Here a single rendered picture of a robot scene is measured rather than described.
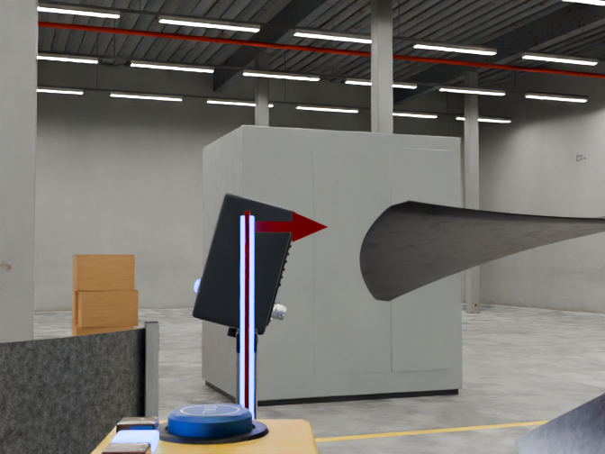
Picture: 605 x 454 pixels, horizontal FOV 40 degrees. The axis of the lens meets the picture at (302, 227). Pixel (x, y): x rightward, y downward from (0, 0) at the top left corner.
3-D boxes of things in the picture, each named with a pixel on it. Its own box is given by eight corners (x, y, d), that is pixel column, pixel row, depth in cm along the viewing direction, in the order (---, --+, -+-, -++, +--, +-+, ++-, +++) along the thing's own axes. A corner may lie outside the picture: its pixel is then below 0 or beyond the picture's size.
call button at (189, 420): (251, 452, 38) (251, 413, 38) (162, 453, 37) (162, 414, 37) (253, 433, 42) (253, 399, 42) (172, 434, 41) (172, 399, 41)
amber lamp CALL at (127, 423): (154, 436, 38) (154, 422, 38) (115, 436, 38) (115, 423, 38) (159, 428, 40) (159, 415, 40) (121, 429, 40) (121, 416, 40)
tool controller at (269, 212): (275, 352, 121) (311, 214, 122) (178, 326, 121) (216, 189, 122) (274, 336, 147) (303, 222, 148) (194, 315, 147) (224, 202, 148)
